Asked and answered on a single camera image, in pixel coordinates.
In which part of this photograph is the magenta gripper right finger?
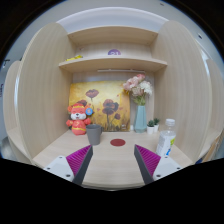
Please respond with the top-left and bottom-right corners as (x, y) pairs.
(133, 143), (183, 185)

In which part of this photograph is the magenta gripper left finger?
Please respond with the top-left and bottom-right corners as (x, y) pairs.
(43, 144), (94, 186)

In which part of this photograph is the clear plastic water bottle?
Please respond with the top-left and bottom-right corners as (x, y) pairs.
(156, 118), (176, 157)

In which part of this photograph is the grey cup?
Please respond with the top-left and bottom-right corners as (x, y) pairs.
(86, 124), (102, 145)

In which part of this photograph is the red round coaster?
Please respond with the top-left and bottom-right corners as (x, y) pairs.
(110, 139), (126, 147)

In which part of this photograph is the small potted plant left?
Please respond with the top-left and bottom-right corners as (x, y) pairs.
(147, 120), (154, 134)

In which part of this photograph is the small potted plant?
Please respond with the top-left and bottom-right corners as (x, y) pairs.
(147, 120), (154, 134)
(154, 118), (160, 132)

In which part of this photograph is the red plush mascot toy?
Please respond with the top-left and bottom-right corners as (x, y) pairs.
(66, 103), (93, 136)

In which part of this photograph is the teal ribbed vase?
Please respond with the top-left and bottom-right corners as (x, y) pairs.
(134, 105), (147, 133)

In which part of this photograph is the small potted plant right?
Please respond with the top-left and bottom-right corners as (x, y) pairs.
(154, 118), (160, 132)

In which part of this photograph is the yellow poppy flower painting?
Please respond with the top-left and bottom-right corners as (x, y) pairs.
(69, 81), (130, 132)

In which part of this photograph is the light wood shelf unit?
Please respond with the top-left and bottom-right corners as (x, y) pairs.
(3, 21), (224, 189)

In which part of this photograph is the pink white flower bouquet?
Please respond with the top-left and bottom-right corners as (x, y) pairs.
(123, 74), (153, 106)

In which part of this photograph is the white light bar under shelf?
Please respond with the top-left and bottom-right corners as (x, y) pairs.
(97, 69), (145, 74)

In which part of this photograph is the yellow object on shelf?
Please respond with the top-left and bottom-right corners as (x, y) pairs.
(65, 55), (83, 61)

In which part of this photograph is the purple round object on shelf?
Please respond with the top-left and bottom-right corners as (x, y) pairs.
(108, 49), (121, 55)

